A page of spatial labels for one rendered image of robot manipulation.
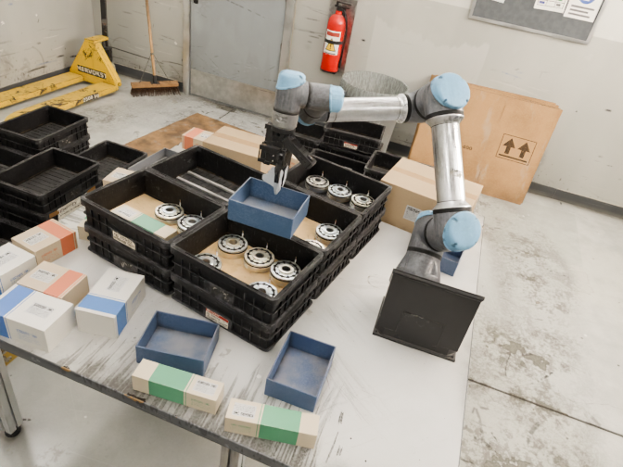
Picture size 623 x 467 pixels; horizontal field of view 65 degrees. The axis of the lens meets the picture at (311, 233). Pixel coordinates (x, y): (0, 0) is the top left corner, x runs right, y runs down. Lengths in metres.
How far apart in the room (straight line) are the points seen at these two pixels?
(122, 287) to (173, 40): 3.92
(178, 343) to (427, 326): 0.78
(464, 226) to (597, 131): 3.21
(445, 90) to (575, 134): 3.14
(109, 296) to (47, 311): 0.17
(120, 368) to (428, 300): 0.93
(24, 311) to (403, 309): 1.12
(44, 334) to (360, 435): 0.91
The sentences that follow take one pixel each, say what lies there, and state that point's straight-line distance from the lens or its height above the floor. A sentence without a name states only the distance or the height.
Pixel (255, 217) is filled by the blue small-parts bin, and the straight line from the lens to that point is 1.41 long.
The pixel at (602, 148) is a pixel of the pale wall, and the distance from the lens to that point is 4.69.
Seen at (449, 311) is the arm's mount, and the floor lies 0.89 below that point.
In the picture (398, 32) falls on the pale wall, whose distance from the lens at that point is 4.45.
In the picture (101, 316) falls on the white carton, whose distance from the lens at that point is 1.57.
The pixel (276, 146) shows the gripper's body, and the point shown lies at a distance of 1.46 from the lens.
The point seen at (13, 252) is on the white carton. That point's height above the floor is 0.79.
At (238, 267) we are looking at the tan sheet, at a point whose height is 0.83.
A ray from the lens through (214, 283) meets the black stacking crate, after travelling 1.52.
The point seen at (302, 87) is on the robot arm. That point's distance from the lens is 1.40.
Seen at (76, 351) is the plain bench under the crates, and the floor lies 0.70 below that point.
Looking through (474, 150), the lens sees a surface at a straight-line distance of 4.39.
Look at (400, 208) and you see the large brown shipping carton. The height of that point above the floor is 0.80.
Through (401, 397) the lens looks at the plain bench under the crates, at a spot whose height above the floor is 0.70.
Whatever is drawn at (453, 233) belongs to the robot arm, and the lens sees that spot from 1.49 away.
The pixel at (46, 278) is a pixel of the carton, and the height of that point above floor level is 0.77.
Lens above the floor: 1.88
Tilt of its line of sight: 35 degrees down
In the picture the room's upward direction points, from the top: 11 degrees clockwise
